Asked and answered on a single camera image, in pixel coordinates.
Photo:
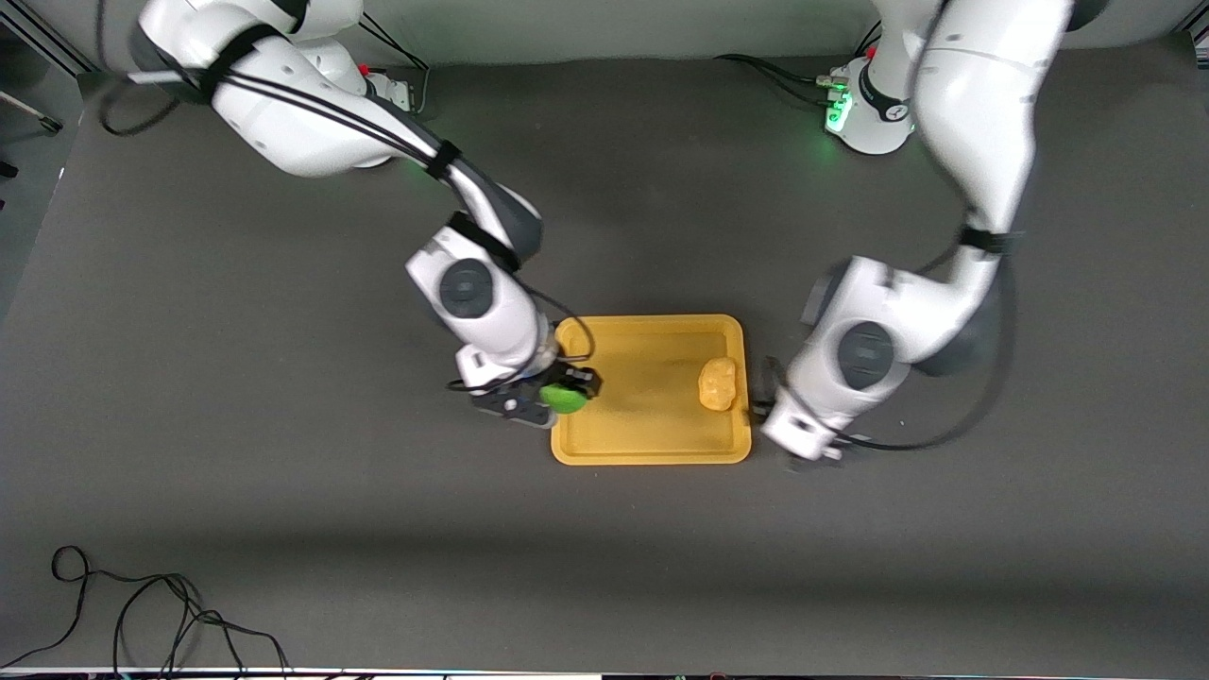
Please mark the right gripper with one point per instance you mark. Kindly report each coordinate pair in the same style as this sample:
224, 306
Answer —
570, 374

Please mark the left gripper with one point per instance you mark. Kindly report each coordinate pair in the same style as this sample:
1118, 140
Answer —
771, 370

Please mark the green apple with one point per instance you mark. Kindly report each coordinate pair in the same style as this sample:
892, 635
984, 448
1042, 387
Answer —
567, 399

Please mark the yellow potato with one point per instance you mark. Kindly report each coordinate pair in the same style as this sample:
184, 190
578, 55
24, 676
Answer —
718, 384

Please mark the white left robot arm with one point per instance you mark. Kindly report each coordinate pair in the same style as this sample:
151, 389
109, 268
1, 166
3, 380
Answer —
973, 104

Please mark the yellow plastic tray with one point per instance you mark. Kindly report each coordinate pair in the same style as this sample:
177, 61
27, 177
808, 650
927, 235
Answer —
652, 416

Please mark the aluminium frame bar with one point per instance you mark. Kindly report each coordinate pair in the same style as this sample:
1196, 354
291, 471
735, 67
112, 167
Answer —
1198, 38
47, 52

